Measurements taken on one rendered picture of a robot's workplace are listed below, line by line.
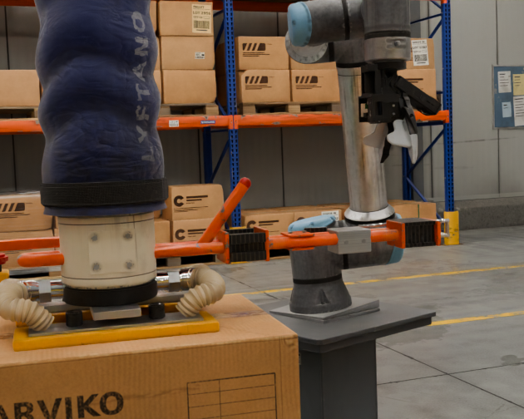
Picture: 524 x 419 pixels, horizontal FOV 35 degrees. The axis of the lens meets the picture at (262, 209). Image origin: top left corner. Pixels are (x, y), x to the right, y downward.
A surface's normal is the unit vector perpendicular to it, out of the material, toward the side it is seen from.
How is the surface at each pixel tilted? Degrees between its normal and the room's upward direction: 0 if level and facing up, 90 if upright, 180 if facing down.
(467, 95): 90
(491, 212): 90
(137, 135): 75
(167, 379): 90
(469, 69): 90
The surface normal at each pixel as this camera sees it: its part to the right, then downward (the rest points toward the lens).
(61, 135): -0.61, -0.16
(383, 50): -0.33, 0.09
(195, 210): 0.36, 0.09
